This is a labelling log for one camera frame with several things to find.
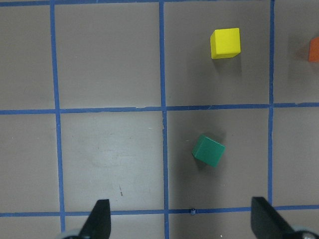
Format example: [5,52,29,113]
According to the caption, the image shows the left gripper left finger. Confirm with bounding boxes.
[78,199,111,239]

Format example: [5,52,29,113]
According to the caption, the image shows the yellow wooden block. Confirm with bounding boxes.
[210,28,241,59]

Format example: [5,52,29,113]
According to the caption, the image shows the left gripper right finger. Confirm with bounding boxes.
[251,197,301,239]

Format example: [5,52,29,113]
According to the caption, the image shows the green wooden block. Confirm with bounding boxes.
[191,134,225,167]

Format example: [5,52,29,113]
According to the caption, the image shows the orange wooden block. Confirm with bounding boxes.
[308,37,319,62]

